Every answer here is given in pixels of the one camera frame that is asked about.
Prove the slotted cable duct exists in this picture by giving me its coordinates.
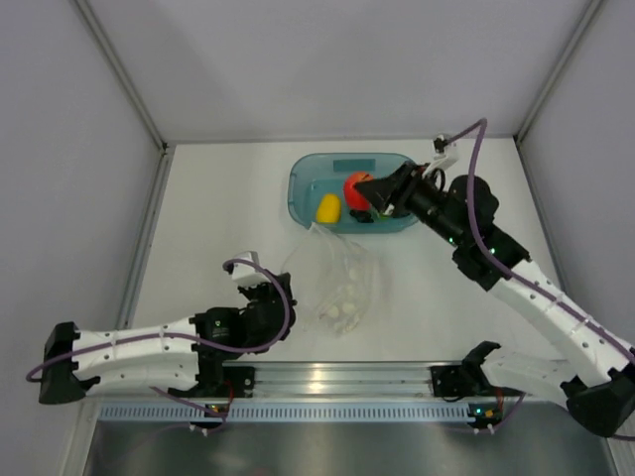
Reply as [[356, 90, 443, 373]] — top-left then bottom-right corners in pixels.
[[98, 402, 493, 423]]

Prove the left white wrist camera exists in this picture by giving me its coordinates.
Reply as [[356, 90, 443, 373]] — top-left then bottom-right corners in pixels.
[[222, 251, 268, 288]]

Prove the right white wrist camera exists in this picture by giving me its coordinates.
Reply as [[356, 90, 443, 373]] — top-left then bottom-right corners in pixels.
[[430, 134, 459, 173]]

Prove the teal plastic bin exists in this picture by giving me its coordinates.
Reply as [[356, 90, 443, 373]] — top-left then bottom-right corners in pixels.
[[287, 152, 417, 234]]

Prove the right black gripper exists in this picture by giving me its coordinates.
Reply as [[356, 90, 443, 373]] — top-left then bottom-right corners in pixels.
[[357, 161, 465, 247]]

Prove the red fake food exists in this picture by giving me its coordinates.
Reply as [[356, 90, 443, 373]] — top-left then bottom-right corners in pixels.
[[343, 172, 373, 211]]

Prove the dark blue fake food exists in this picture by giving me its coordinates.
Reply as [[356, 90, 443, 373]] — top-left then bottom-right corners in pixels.
[[349, 209, 375, 224]]

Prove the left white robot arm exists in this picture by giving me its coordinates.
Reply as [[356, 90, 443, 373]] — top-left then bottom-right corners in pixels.
[[37, 273, 296, 405]]

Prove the aluminium mounting rail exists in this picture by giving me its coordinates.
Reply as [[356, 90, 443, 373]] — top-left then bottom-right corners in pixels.
[[78, 362, 454, 400]]

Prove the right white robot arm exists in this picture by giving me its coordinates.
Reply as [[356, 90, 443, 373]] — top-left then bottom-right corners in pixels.
[[354, 163, 634, 438]]

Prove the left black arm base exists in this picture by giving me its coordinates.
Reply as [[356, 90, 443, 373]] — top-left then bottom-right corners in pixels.
[[199, 365, 256, 398]]

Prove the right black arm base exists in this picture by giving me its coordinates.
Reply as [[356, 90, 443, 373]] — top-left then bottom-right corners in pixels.
[[430, 365, 476, 403]]

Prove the clear dotted zip bag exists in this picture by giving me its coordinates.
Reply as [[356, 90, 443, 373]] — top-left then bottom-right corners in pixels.
[[281, 223, 376, 335]]

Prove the yellow fake food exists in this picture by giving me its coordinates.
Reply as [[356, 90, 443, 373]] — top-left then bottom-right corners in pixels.
[[315, 193, 342, 224]]

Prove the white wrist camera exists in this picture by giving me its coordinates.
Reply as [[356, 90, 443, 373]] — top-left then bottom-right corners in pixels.
[[430, 134, 459, 173], [222, 251, 268, 288]]

